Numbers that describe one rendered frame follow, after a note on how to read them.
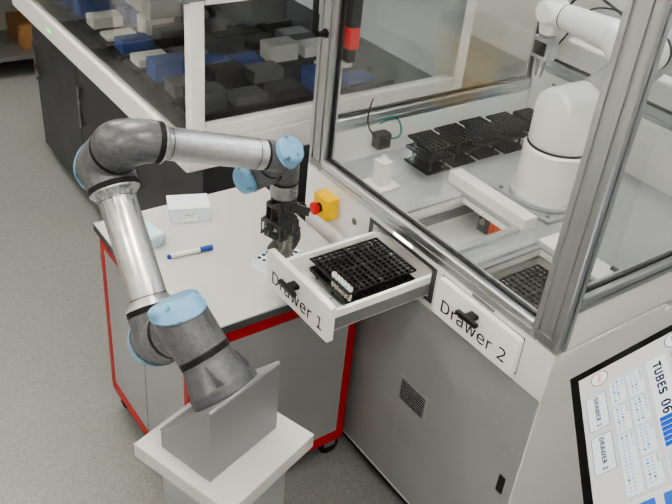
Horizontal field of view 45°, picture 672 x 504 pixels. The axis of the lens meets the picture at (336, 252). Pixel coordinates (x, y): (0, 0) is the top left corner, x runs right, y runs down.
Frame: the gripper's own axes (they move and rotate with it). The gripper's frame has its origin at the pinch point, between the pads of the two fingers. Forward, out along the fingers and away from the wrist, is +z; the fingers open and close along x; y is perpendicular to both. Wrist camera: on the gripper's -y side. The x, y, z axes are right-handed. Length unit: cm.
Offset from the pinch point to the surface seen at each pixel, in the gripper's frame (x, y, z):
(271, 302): 7.6, 14.5, 5.2
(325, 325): 31.9, 23.2, -5.5
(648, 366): 102, 13, -28
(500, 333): 67, 1, -10
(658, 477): 113, 38, -26
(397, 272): 34.6, -3.9, -8.7
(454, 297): 52, -4, -9
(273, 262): 8.4, 15.5, -9.0
